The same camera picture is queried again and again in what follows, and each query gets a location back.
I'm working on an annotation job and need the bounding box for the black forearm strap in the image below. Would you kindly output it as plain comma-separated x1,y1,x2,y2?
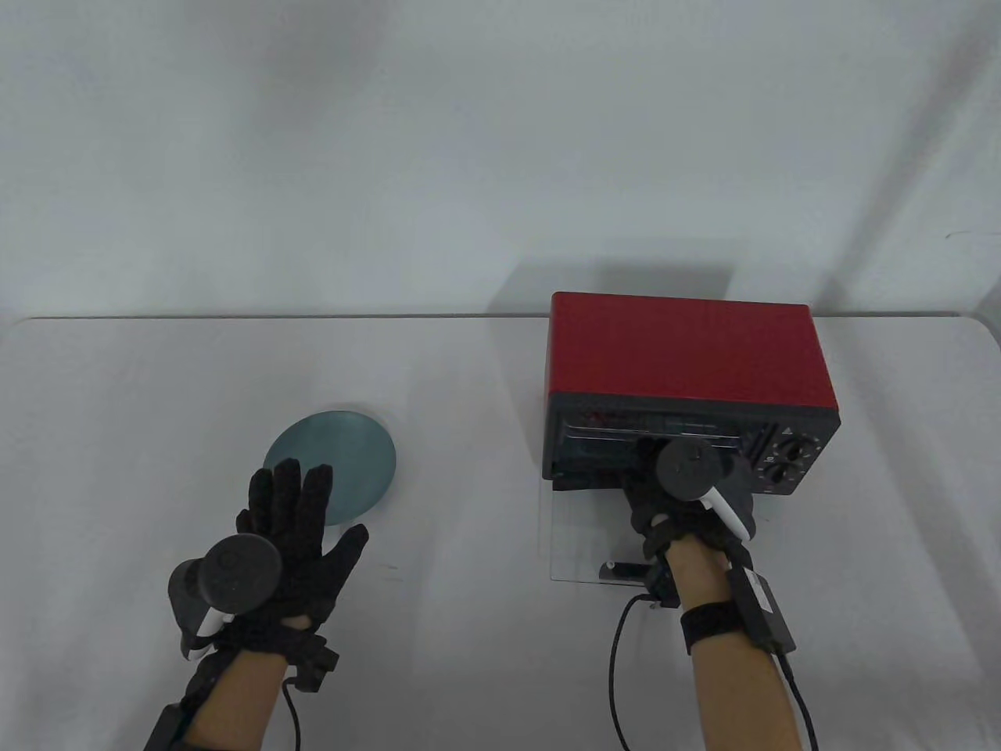
680,598,753,656
141,653,235,751

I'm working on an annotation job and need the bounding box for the red oven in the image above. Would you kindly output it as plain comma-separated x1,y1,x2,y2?
542,292,842,585

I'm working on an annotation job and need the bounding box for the black box with white label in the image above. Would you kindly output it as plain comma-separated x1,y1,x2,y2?
723,567,797,654

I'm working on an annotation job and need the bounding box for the black hand tracker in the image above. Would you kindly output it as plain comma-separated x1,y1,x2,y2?
168,534,281,658
655,438,763,542

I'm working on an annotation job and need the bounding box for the teal plate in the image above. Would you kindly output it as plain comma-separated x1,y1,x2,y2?
262,409,398,526

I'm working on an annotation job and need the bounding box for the person's left hand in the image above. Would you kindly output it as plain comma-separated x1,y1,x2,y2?
223,458,370,650

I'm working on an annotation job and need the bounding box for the person's right hand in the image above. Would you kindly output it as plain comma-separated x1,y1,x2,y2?
618,442,740,564

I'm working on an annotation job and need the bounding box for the black wrist sensor module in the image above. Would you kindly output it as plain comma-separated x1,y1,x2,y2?
285,634,341,693

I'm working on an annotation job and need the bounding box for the person's left forearm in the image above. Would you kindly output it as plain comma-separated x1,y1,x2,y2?
188,649,292,751

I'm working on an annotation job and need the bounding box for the person's right forearm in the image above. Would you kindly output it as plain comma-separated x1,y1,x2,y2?
665,540,806,751

